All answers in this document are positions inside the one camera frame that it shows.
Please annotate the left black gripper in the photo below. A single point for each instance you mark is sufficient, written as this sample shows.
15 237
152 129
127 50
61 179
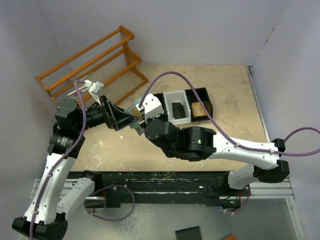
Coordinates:
121 119

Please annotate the orange brown object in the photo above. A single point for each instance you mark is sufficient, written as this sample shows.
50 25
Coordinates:
230 236

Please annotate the pens on rack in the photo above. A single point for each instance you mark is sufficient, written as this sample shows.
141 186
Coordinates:
80 89

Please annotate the gold credit card in bin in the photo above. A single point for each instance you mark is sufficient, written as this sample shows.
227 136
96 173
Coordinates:
197 110

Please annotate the black card in white bin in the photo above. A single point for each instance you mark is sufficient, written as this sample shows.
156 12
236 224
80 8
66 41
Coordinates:
178 111

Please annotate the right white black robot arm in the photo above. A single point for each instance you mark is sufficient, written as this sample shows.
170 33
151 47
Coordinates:
197 143

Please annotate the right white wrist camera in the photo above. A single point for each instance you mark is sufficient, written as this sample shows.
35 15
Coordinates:
151 107

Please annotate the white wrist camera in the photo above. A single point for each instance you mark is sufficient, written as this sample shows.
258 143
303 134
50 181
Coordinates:
94 89
151 107

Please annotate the mint green card holder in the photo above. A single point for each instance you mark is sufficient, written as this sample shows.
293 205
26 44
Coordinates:
139 121

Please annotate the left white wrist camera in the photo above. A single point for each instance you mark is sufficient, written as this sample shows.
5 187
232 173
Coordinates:
94 89

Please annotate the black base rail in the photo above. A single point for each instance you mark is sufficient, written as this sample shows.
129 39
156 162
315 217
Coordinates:
208 188

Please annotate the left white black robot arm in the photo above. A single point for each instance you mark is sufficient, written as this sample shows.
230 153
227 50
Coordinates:
48 214

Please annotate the black square plate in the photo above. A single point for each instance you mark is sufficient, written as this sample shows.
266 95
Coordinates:
191 233

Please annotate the gold credit card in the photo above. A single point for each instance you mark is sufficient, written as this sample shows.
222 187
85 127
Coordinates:
136 112
197 110

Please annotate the black bin with gold card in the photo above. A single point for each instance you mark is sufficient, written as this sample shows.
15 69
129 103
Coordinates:
204 97

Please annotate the orange wooden rack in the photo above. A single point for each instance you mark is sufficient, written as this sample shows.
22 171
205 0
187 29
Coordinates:
120 47

